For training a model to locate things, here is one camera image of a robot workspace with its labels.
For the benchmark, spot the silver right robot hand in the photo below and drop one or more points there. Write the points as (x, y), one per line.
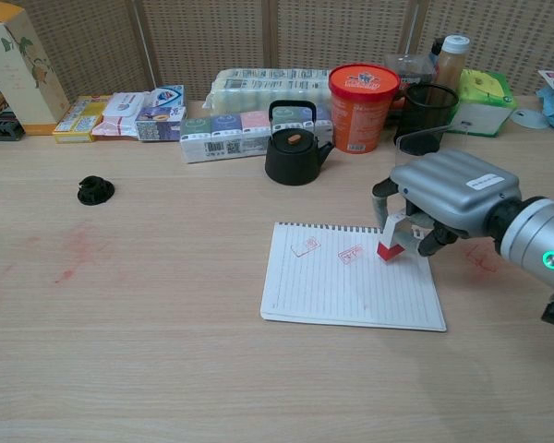
(452, 189)

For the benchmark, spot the small red stamp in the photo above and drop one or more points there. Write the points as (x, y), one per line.
(390, 240)

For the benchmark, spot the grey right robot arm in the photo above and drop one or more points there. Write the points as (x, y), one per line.
(535, 240)

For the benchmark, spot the white spiral notepad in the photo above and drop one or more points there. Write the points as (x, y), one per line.
(341, 290)

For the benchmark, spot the black mesh pen cup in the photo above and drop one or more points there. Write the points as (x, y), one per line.
(425, 115)

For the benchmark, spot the green tissue pack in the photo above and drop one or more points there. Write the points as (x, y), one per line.
(485, 92)

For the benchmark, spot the pale round disc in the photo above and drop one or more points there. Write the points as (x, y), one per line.
(528, 119)

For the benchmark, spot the orange lidded tub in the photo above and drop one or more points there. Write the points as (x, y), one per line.
(360, 115)

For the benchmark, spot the brown bottle white cap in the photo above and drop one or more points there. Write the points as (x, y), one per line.
(450, 64)

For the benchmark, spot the dark bottle black cap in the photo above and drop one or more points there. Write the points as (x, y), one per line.
(436, 51)

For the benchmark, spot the large clear tissue bundle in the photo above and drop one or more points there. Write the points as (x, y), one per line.
(258, 87)

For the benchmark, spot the multicolour pocket tissue pack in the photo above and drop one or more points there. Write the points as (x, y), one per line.
(221, 134)

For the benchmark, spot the woven folding screen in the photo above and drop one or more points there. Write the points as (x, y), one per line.
(212, 32)

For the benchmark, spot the small purple box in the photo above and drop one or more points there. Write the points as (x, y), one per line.
(159, 124)

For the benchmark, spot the blue and white box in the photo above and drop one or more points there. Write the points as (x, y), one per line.
(166, 97)

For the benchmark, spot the pink wet wipes pack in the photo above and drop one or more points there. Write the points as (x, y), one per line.
(120, 111)

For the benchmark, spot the small black round cap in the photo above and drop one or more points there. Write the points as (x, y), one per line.
(94, 191)

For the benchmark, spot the flat yellow box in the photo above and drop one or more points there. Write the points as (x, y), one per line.
(78, 120)

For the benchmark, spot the black plastic rack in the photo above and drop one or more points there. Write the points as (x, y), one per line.
(2, 129)

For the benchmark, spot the tall beige gift box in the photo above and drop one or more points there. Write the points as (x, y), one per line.
(14, 69)

